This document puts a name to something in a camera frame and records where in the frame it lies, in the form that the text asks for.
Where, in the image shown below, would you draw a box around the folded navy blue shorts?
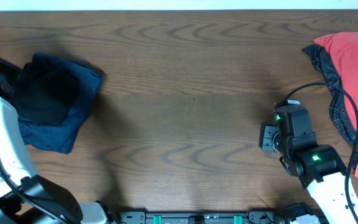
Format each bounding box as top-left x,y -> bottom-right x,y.
17,53 -> 102,154

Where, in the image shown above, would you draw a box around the black patterned garment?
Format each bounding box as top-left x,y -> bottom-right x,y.
302,44 -> 356,147

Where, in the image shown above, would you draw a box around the black t-shirt with logo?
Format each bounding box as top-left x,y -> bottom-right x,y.
12,60 -> 79,126

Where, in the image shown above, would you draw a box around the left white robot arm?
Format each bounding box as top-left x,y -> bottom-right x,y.
0,58 -> 122,224

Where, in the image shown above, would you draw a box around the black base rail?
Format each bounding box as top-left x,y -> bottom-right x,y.
118,209 -> 286,224

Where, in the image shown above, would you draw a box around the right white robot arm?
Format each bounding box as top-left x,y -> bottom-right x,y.
259,103 -> 358,223

